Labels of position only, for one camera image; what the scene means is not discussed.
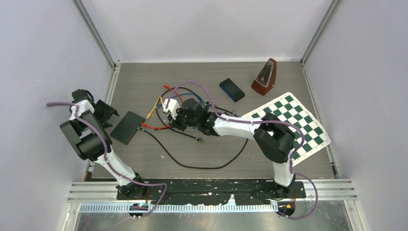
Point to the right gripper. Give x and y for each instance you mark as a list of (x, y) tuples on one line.
[(176, 122)]

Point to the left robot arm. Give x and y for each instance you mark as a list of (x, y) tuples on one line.
[(86, 132)]

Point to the dark grey network switch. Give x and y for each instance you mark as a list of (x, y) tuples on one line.
[(127, 127)]

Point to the green white chessboard mat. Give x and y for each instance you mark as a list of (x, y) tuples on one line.
[(289, 109)]

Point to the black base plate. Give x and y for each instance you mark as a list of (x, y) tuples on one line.
[(212, 191)]

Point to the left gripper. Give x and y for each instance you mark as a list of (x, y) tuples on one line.
[(108, 112)]

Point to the small black blue switch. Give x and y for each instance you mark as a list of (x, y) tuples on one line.
[(232, 90)]

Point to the black ethernet cable teal boot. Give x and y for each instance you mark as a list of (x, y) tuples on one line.
[(187, 135)]

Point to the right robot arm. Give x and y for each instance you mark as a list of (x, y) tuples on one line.
[(274, 137)]

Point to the brown metronome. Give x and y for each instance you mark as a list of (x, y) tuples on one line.
[(266, 78)]

